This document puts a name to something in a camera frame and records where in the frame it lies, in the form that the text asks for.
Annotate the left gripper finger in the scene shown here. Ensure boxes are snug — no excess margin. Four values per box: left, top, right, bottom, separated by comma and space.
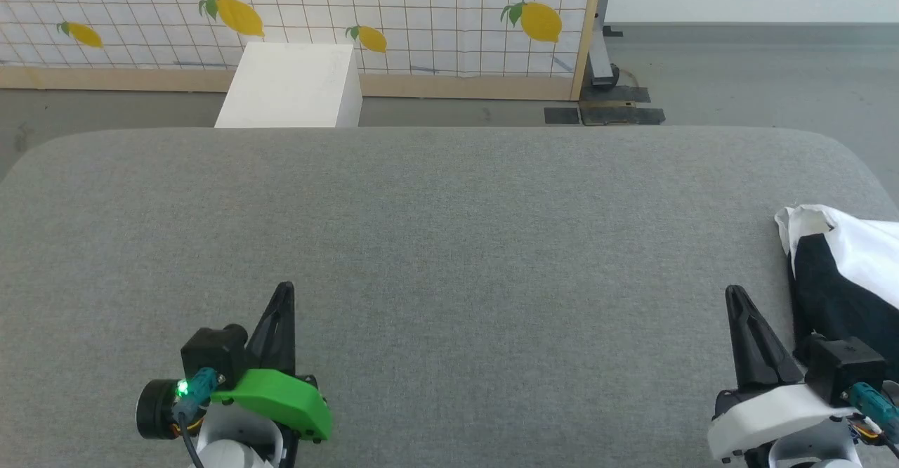
246, 282, 289, 372
284, 282, 297, 377

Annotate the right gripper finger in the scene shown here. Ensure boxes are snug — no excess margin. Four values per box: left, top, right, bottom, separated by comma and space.
735, 285, 803, 389
725, 285, 767, 391

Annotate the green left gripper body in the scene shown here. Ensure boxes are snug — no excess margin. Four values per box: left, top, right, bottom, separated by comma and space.
136, 368, 333, 444

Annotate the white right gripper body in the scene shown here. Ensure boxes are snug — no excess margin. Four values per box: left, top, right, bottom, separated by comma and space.
707, 381, 840, 464

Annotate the white shirt with black sleeves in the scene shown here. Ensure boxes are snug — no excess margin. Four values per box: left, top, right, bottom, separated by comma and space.
774, 204, 899, 386

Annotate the white box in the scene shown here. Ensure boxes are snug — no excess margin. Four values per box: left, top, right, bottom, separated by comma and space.
214, 41, 364, 129

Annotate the long black floor plate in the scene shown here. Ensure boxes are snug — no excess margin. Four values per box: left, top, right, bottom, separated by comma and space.
580, 106, 666, 126

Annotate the short black floor plate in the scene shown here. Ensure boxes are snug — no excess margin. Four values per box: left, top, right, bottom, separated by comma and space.
580, 85, 651, 103

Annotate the left arm cable teal plug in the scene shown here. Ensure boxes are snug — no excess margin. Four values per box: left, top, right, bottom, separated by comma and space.
171, 367, 223, 468

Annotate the arm cable teal plug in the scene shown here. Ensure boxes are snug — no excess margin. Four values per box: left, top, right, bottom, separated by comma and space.
846, 382, 899, 455
171, 367, 223, 468

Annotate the right arm cable teal plug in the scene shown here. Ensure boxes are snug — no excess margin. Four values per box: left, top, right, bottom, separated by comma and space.
846, 382, 899, 455

